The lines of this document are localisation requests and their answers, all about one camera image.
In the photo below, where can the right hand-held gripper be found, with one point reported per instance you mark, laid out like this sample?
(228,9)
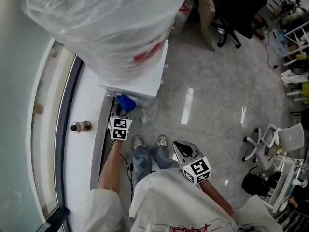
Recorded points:
(197,169)

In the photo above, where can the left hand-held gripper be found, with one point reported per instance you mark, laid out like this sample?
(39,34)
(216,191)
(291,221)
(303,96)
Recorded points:
(119,130)

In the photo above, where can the blue cloth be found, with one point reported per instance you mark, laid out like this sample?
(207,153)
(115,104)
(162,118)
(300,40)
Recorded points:
(126,103)

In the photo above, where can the white water dispenser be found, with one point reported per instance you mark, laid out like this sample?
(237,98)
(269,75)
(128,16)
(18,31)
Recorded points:
(158,76)

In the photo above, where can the person's left forearm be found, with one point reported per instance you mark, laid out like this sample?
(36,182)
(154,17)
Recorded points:
(112,168)

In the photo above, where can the person's right forearm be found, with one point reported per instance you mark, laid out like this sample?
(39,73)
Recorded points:
(217,198)

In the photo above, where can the plastic-wrapped large water jug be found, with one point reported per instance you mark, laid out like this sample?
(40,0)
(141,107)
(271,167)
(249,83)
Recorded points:
(101,20)

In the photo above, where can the person's right sneaker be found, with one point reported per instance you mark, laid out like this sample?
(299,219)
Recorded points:
(162,141)

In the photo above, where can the person's sneaker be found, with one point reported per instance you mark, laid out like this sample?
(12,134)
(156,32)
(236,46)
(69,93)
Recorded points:
(138,142)
(162,141)

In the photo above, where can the person's left sneaker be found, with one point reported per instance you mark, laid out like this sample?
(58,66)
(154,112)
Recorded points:
(138,142)

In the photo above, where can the small dark drink bottle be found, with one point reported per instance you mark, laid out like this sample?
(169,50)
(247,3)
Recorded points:
(82,126)

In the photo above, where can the person's blue jeans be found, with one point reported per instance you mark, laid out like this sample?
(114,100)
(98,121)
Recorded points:
(142,163)

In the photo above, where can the person's white shirt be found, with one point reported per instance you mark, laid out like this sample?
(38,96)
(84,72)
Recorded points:
(178,202)

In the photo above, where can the white window ledge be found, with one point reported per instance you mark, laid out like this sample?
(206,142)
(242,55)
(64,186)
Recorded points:
(79,165)

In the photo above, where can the black backpack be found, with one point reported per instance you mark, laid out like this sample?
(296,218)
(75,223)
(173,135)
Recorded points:
(256,184)

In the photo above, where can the white side table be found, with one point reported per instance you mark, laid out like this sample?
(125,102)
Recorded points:
(282,185)

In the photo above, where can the white grey office chair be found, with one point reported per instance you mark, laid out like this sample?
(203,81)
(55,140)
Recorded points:
(289,136)

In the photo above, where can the frosted glass window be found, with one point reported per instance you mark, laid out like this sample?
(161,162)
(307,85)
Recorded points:
(14,105)

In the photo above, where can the white cloth bundle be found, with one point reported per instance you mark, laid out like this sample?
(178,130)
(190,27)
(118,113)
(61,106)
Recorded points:
(290,78)

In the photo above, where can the brown leaning board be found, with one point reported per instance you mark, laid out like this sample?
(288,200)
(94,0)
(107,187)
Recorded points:
(206,16)

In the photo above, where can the yellow green stool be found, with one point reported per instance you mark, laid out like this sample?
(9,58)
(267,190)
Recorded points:
(304,91)

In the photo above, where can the black round appliance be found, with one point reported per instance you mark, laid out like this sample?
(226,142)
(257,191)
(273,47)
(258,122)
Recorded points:
(299,67)

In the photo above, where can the clear storage box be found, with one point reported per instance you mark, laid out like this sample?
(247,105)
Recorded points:
(280,43)

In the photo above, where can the black office chair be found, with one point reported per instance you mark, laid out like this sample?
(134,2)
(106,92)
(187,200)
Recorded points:
(241,8)

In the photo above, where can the white shelf rack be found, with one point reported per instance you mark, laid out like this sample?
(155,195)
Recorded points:
(298,35)

